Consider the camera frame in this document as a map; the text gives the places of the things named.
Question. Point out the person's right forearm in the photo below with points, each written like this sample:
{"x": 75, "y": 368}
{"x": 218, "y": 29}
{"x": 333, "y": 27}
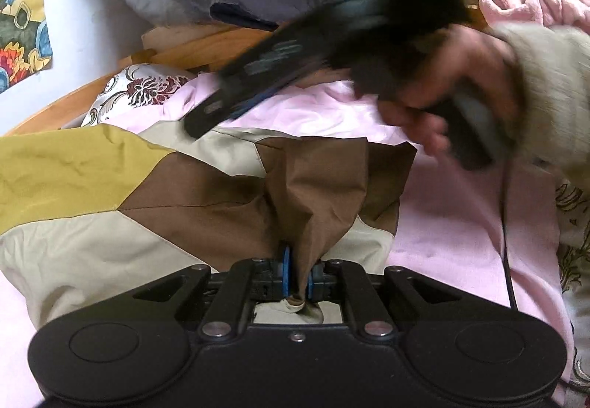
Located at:
{"x": 553, "y": 99}

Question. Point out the person's right hand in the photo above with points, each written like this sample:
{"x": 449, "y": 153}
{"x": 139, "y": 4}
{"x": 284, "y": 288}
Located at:
{"x": 488, "y": 67}

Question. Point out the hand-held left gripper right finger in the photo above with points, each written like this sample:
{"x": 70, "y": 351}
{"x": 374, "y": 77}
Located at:
{"x": 313, "y": 283}

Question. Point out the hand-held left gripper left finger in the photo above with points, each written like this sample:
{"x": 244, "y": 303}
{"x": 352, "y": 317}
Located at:
{"x": 286, "y": 272}

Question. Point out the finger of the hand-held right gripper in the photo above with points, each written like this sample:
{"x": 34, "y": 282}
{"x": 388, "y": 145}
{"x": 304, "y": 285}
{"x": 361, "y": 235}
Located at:
{"x": 216, "y": 113}
{"x": 276, "y": 51}

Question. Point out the wooden bed frame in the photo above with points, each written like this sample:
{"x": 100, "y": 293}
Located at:
{"x": 184, "y": 44}

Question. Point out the colourful wall poster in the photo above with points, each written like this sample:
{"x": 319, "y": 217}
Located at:
{"x": 23, "y": 21}

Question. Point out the floral quilt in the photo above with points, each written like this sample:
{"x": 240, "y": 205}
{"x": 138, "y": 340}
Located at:
{"x": 574, "y": 260}

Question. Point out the floral pillow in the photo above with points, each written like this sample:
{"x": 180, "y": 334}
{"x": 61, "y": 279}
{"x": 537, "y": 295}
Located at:
{"x": 138, "y": 88}

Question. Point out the pink bed sheet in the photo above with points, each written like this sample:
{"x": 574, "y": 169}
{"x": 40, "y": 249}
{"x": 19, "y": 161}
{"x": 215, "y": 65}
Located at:
{"x": 461, "y": 214}

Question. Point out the yellow brown beige jacket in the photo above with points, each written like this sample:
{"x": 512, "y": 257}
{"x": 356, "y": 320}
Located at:
{"x": 184, "y": 187}

